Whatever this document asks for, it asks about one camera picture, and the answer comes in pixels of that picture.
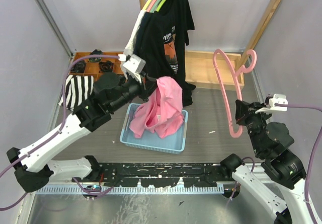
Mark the navy blue t shirt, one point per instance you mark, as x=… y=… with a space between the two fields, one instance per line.
x=140 y=32

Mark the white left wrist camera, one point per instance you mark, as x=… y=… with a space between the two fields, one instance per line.
x=132 y=66

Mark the brown wooden compartment tray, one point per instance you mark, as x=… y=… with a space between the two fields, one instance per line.
x=97 y=66

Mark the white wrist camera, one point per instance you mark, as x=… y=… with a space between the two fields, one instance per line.
x=274 y=103
x=132 y=66

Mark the dark rolled item in tray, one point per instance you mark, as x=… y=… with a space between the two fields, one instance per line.
x=106 y=66
x=96 y=53
x=79 y=67

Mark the black printed t shirt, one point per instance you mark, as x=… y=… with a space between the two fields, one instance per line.
x=163 y=44

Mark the white t shirt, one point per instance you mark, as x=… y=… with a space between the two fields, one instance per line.
x=129 y=48

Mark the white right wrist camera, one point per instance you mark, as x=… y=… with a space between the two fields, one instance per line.
x=274 y=103

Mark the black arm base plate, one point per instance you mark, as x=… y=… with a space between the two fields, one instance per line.
x=160 y=174

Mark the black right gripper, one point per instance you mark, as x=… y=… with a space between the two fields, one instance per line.
x=243 y=109

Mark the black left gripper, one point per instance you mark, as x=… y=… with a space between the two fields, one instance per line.
x=149 y=85

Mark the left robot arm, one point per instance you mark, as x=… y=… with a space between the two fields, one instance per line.
x=34 y=165

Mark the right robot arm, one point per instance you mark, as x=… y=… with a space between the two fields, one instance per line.
x=271 y=142

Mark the white slotted cable duct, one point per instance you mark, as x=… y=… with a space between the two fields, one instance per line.
x=179 y=189

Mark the wooden clothes rack frame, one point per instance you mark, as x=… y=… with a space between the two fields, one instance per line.
x=226 y=34

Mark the pink t shirt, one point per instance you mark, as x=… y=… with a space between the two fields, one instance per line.
x=162 y=113

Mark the light blue plastic basket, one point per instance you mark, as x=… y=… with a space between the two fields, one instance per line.
x=173 y=144

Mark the black white striped cloth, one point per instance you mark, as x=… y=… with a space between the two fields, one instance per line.
x=77 y=89

